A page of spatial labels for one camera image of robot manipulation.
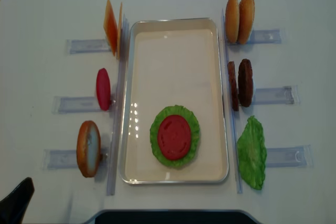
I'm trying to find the brown meat patty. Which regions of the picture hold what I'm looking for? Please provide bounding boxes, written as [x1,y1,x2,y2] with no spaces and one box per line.
[227,61,239,111]
[238,59,253,107]

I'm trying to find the green lettuce leaf on tray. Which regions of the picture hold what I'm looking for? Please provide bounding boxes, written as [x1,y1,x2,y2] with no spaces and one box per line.
[150,105,201,168]

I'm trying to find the red tomato slice on tray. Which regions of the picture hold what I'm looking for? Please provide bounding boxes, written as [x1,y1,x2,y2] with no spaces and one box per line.
[157,115,191,161]

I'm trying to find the red tomato slice upright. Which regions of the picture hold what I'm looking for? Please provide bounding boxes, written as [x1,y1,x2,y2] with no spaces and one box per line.
[96,68,111,111]

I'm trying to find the orange cheese slice right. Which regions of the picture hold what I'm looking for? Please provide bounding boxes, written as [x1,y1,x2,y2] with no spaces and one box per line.
[117,2,123,60]

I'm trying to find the orange cheese slice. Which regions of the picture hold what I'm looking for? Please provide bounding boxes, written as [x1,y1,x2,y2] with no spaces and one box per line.
[117,2,123,60]
[103,0,118,55]

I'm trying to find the orange cheese slice left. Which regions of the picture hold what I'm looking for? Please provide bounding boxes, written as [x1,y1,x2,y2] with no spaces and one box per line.
[103,0,118,55]

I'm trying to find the green lettuce leaf upright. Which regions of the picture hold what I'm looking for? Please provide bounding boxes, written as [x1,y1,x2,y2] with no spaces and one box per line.
[237,115,267,190]

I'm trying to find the white rectangular metal tray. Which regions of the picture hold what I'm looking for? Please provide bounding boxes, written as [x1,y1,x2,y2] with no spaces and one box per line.
[119,18,229,185]

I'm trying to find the brown bun slice near left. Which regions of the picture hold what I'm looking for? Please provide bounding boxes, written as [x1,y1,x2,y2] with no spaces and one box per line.
[76,121,101,178]

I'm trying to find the tan bun slice inner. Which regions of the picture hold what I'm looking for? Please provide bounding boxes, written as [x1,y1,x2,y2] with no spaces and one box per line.
[225,0,239,43]

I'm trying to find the tan bun slice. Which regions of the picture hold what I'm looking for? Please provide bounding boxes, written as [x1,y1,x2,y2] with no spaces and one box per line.
[225,0,239,43]
[237,0,255,44]

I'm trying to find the tan bun slice outer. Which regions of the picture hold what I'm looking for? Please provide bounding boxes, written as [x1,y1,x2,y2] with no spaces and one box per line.
[237,0,255,44]

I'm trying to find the clear acrylic rack left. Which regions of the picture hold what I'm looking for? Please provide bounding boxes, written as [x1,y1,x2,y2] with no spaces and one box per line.
[43,16,130,195]

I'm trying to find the clear acrylic rack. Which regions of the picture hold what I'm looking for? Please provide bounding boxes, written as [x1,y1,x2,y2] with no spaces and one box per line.
[43,16,130,195]
[221,10,314,194]

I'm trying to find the clear acrylic rack right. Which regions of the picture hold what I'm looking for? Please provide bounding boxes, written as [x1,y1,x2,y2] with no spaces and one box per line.
[221,10,314,194]

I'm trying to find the black robot part corner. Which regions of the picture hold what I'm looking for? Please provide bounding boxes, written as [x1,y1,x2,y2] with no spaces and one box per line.
[0,177,35,223]

